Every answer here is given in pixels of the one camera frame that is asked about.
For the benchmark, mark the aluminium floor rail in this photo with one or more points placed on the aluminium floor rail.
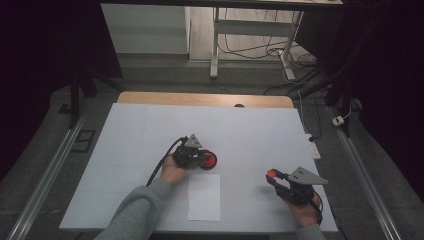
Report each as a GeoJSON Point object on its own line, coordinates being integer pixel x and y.
{"type": "Point", "coordinates": [50, 173]}
{"type": "Point", "coordinates": [363, 180]}

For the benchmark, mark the white desk frame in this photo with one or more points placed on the white desk frame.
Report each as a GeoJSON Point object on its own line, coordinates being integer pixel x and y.
{"type": "Point", "coordinates": [253, 28]}

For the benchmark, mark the white power strip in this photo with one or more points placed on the white power strip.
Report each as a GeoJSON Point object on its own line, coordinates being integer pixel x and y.
{"type": "Point", "coordinates": [313, 148]}

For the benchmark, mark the black table grommet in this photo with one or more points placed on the black table grommet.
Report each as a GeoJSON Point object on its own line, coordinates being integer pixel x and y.
{"type": "Point", "coordinates": [239, 105]}

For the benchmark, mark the round red ink pad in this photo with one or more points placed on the round red ink pad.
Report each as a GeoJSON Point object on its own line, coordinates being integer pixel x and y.
{"type": "Point", "coordinates": [210, 161]}

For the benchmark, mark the white cabinet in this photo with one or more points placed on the white cabinet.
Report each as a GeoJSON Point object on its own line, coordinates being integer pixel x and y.
{"type": "Point", "coordinates": [146, 30]}

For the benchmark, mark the person's left hand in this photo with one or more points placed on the person's left hand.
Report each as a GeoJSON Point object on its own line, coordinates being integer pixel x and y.
{"type": "Point", "coordinates": [173, 173]}

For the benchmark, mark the black metal stand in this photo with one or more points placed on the black metal stand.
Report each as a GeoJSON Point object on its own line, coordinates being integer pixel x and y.
{"type": "Point", "coordinates": [75, 100]}
{"type": "Point", "coordinates": [336, 90]}

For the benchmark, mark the large white table cover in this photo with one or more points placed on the large white table cover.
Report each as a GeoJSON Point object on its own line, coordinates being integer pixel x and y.
{"type": "Point", "coordinates": [233, 130]}

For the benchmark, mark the white paper sheet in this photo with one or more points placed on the white paper sheet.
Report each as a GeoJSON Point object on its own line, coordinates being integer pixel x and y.
{"type": "Point", "coordinates": [204, 200]}

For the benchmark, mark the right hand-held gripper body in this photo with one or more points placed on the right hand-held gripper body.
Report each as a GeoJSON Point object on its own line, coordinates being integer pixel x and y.
{"type": "Point", "coordinates": [298, 193]}

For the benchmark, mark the small white adapter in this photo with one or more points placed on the small white adapter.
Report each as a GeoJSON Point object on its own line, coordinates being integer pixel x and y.
{"type": "Point", "coordinates": [338, 120]}

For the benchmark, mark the small orange-red stamp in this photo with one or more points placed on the small orange-red stamp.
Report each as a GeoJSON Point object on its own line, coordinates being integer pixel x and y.
{"type": "Point", "coordinates": [271, 173]}

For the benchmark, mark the person's right hand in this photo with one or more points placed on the person's right hand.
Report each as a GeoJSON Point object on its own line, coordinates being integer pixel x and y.
{"type": "Point", "coordinates": [305, 213]}

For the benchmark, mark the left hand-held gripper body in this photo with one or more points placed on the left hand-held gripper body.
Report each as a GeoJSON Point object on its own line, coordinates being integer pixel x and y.
{"type": "Point", "coordinates": [186, 155]}

